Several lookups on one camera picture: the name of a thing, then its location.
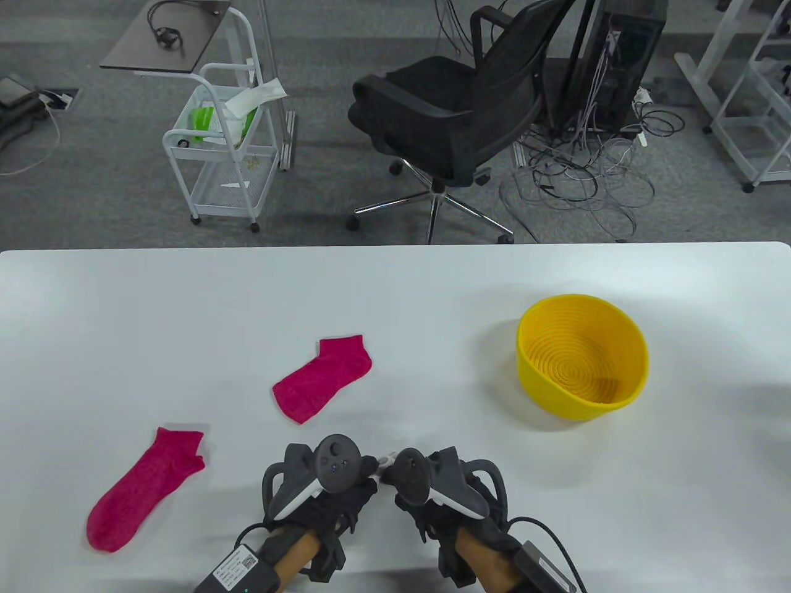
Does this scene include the person's left hand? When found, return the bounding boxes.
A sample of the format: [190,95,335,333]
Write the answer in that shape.
[264,476,379,539]

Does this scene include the person's right hand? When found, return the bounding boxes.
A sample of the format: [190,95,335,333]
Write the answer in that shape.
[394,494,515,557]

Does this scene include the pink sock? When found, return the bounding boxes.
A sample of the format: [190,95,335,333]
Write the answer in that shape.
[86,426,206,553]
[272,334,373,426]

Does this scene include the person's right forearm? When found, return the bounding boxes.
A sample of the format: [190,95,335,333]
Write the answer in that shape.
[454,531,523,593]

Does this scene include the person's left forearm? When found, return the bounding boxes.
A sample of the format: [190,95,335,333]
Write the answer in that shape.
[272,528,322,581]

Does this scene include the grey and white controller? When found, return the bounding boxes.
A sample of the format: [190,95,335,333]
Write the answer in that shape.
[263,434,378,521]
[378,446,507,521]

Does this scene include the yellow ribbed basket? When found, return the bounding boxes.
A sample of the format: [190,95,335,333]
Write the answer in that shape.
[517,294,649,423]

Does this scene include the white rolling cart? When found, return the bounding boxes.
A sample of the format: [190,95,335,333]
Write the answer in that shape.
[162,6,279,234]

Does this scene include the green packet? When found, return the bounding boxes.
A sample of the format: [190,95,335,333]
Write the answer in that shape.
[188,106,257,146]

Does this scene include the black office chair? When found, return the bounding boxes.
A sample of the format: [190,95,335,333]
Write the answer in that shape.
[345,0,578,245]

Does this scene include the white paper sheet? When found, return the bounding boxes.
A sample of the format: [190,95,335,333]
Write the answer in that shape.
[222,78,288,118]

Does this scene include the white power strip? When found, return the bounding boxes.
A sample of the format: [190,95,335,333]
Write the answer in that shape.
[633,86,653,149]

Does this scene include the white metal rack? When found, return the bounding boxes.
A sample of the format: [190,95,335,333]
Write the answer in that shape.
[711,0,791,193]

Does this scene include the floor outlet box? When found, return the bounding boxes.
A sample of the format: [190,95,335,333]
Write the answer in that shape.
[37,88,80,112]

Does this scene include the grey side table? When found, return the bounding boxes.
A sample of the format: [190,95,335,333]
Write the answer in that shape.
[99,0,232,75]

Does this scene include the black computer tower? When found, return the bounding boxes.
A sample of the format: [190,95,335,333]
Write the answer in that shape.
[565,0,669,133]

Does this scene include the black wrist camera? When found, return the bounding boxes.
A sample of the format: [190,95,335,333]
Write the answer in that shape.
[436,537,476,587]
[303,537,345,582]

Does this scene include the black sensor cable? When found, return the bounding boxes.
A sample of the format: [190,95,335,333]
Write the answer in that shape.
[507,518,588,593]
[234,522,273,547]

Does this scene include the tangle of floor cables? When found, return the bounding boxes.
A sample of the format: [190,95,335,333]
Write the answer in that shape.
[499,93,685,243]

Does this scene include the white floor cable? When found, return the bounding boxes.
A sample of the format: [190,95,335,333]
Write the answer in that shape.
[0,102,61,179]

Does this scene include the hanging black cables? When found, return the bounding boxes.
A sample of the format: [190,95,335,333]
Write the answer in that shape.
[433,0,480,59]

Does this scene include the black headphones with cable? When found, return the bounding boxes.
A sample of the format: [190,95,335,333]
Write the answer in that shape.
[146,0,186,59]

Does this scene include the white desk leg frame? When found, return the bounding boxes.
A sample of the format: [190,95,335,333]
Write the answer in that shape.
[674,0,751,133]

